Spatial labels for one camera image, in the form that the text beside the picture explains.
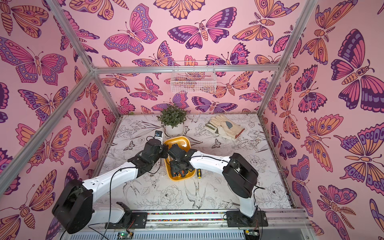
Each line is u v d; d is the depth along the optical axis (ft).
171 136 2.79
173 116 3.02
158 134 2.44
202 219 2.45
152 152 2.13
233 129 3.61
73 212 1.34
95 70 3.03
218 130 3.58
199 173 2.87
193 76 3.13
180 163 2.11
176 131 3.49
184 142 2.97
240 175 1.65
